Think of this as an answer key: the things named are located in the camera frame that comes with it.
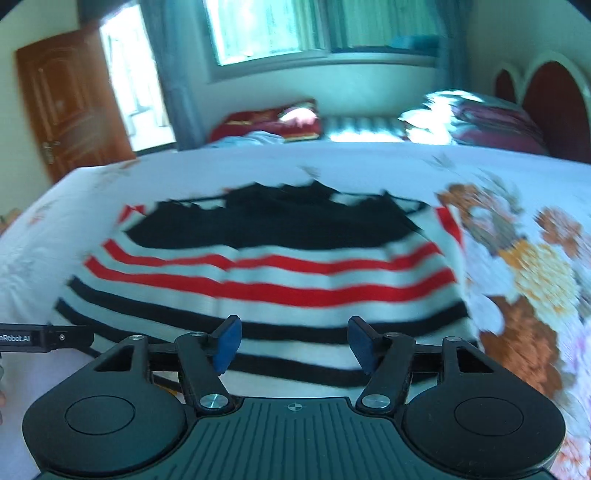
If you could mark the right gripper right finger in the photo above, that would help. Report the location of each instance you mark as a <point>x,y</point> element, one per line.
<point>387,359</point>

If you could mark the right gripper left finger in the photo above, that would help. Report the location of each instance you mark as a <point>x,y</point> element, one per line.
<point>203,358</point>

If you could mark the striped knit child sweater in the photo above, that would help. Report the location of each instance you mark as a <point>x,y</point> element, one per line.
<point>294,263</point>

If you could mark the person's left hand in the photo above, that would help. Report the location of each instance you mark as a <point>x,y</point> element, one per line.
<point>2,394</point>

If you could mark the floral white bed sheet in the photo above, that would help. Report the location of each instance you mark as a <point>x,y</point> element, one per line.
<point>512,404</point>

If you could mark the light blue cloth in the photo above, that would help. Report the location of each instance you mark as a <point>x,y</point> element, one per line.
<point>255,138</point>

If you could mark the striped blue white mattress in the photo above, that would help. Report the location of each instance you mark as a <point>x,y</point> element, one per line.
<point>361,129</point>

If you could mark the brown wooden door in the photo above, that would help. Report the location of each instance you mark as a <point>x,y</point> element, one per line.
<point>72,109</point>

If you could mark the red scalloped headboard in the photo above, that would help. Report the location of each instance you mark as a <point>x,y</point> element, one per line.
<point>555,93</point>

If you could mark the left blue curtain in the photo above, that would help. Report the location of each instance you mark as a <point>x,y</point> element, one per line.
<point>162,20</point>

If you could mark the blue curtain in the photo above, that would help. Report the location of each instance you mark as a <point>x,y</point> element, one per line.
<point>162,20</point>
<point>452,18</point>

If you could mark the right blue curtain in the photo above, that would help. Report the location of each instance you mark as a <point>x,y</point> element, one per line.
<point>452,18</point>

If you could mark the window with grey frame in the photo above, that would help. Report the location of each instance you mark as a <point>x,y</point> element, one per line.
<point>251,37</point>

